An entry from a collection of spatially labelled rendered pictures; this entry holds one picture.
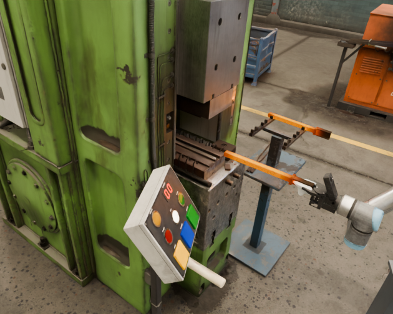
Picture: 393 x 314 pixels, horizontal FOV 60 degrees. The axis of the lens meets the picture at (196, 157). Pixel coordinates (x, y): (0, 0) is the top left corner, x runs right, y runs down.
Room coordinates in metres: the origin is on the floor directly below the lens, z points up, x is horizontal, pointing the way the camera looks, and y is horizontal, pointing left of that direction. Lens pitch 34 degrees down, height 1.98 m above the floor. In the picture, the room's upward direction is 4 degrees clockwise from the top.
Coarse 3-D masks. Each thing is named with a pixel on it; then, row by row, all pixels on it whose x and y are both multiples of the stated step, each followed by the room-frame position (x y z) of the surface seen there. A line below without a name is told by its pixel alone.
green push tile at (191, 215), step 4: (188, 208) 1.03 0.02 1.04; (192, 208) 1.04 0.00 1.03; (188, 212) 1.00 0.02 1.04; (192, 212) 1.02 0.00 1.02; (188, 216) 0.99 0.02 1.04; (192, 216) 1.01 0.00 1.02; (196, 216) 1.03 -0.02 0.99; (188, 220) 0.98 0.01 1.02; (192, 220) 0.99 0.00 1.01; (196, 220) 1.02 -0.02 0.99; (192, 224) 0.98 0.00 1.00; (196, 224) 1.00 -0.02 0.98
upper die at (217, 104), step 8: (232, 88) 1.52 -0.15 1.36; (224, 96) 1.46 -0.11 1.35; (232, 96) 1.53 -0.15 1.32; (184, 104) 1.44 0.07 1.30; (192, 104) 1.42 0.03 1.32; (200, 104) 1.39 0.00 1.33; (208, 104) 1.37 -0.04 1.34; (216, 104) 1.41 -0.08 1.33; (224, 104) 1.47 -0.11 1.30; (192, 112) 1.42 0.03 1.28; (200, 112) 1.39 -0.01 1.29; (208, 112) 1.37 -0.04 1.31; (216, 112) 1.42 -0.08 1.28
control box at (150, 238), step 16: (160, 176) 1.03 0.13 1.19; (176, 176) 1.09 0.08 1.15; (144, 192) 0.96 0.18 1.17; (160, 192) 0.94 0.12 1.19; (176, 192) 1.02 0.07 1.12; (144, 208) 0.85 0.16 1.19; (160, 208) 0.89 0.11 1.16; (176, 208) 0.96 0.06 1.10; (128, 224) 0.79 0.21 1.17; (144, 224) 0.77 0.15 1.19; (160, 224) 0.83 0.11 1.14; (176, 224) 0.90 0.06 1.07; (144, 240) 0.77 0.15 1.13; (160, 240) 0.78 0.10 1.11; (176, 240) 0.85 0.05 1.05; (144, 256) 0.77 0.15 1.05; (160, 256) 0.76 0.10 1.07; (160, 272) 0.76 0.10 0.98; (176, 272) 0.75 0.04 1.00
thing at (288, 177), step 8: (224, 152) 1.44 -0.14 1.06; (232, 152) 1.44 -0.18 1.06; (240, 160) 1.38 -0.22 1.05; (248, 160) 1.37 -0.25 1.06; (256, 168) 1.33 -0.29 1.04; (264, 168) 1.31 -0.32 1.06; (272, 168) 1.31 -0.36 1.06; (280, 176) 1.27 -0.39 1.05; (288, 176) 1.25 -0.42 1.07; (296, 176) 1.25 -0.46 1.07; (312, 184) 1.20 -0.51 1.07
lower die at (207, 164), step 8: (176, 136) 1.66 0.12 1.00; (184, 136) 1.67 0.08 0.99; (176, 144) 1.59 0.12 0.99; (192, 144) 1.59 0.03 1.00; (200, 144) 1.61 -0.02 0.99; (184, 152) 1.52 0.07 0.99; (192, 152) 1.52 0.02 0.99; (216, 152) 1.53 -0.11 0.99; (176, 160) 1.46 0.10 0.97; (184, 160) 1.46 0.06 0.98; (192, 160) 1.46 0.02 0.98; (200, 160) 1.45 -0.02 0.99; (208, 160) 1.45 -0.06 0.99; (224, 160) 1.53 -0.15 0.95; (184, 168) 1.43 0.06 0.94; (192, 168) 1.41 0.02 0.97; (200, 168) 1.39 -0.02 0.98; (208, 168) 1.40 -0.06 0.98; (216, 168) 1.47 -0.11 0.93; (200, 176) 1.38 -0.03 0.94; (208, 176) 1.40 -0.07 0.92
